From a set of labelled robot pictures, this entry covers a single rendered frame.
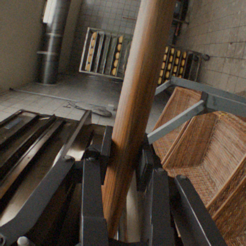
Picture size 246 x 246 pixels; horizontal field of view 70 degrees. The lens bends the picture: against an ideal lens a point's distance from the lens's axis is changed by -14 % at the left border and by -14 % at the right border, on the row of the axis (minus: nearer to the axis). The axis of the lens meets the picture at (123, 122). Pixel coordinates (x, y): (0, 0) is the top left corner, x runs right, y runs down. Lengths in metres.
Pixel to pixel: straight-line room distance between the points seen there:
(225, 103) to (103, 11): 4.87
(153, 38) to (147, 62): 0.02
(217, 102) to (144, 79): 0.48
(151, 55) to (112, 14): 5.13
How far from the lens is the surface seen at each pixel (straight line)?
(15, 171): 1.13
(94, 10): 5.36
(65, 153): 1.01
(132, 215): 0.96
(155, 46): 0.17
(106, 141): 0.18
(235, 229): 0.88
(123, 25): 5.23
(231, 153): 1.07
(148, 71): 0.17
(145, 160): 0.17
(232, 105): 0.66
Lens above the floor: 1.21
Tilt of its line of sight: 4 degrees down
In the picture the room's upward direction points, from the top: 79 degrees counter-clockwise
